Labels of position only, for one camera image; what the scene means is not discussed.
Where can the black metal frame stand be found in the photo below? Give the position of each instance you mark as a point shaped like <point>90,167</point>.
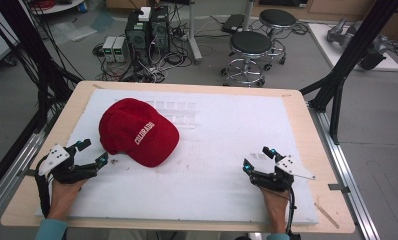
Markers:
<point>37,50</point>
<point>350,56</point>

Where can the red baseball cap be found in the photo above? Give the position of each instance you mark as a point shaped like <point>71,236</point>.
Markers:
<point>137,132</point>

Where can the black computer tower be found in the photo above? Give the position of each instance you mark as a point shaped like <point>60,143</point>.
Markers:
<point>160,30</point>
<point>137,30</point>

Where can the white foam mat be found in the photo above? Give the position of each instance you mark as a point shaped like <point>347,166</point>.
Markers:
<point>200,160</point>

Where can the small black round stool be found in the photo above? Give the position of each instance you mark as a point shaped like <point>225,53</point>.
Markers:
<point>277,17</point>

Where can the white box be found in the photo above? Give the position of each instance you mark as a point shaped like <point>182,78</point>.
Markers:
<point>145,14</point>

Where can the white floor board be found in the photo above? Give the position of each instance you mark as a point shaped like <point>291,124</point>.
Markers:
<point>353,50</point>

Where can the large black round stool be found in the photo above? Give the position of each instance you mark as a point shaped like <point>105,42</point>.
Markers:
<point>250,42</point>

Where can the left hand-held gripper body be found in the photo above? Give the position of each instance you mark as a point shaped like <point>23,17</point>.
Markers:
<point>62,163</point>

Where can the grey metal stand leg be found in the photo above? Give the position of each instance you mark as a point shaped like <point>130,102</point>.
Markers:
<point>193,33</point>

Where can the person's right hand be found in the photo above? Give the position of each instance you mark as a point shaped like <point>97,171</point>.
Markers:
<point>275,210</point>

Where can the black flat device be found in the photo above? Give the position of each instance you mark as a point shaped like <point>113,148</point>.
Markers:
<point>233,22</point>

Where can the grey power supply unit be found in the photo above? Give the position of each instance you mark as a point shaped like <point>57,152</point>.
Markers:
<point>108,48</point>
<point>120,49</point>

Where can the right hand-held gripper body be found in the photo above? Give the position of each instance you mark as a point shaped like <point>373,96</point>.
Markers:
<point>280,173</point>

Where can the person's left hand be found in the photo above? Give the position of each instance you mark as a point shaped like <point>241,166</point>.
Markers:
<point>66,196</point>

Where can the aluminium rail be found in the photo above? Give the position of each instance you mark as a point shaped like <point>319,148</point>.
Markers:
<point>10,173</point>
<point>343,166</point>

